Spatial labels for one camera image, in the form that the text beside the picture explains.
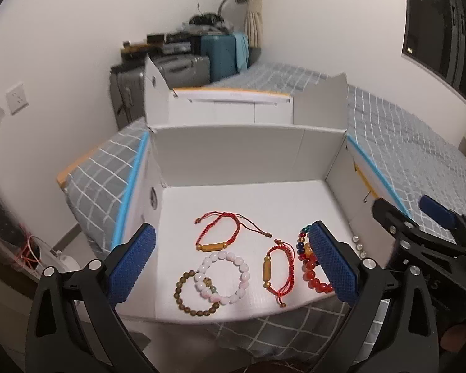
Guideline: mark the dark grey hard suitcase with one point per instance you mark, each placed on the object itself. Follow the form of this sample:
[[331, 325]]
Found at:
[[126, 93]]

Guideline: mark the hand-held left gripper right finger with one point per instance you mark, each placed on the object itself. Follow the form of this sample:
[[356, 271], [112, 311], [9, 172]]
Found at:
[[334, 264]]

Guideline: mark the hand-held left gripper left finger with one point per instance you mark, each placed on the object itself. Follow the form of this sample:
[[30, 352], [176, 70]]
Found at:
[[134, 264]]

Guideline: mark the white wall socket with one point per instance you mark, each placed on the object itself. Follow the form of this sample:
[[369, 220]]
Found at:
[[17, 97]]

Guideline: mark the light blue cloth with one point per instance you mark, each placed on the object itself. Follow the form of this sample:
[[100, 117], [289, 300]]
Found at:
[[240, 50]]

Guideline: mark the white cardboard box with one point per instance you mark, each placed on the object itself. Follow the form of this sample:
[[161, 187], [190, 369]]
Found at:
[[237, 163]]

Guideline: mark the person's right hand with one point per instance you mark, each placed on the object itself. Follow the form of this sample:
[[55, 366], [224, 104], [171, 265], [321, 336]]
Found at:
[[456, 336]]

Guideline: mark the pile of black electronics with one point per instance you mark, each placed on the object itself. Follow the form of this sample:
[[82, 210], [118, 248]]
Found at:
[[155, 44]]

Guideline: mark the dark bag pile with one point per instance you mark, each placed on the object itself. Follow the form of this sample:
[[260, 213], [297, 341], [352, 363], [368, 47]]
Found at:
[[209, 23]]

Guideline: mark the bed with grey checked sheet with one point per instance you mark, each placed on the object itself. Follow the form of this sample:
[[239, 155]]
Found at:
[[392, 132]]

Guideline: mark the teal hard suitcase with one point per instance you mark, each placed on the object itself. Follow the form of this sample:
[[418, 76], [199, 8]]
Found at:
[[221, 56]]

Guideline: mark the silver hard suitcase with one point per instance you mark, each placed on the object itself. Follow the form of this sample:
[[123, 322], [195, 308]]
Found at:
[[178, 70]]

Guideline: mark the white floor appliance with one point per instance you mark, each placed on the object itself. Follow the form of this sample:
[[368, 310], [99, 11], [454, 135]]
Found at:
[[64, 262]]

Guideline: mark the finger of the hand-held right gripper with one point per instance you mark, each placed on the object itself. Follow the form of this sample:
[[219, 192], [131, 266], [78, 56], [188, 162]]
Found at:
[[396, 217], [437, 208]]

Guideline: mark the dark window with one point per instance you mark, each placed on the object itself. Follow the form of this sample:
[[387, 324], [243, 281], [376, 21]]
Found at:
[[439, 27]]

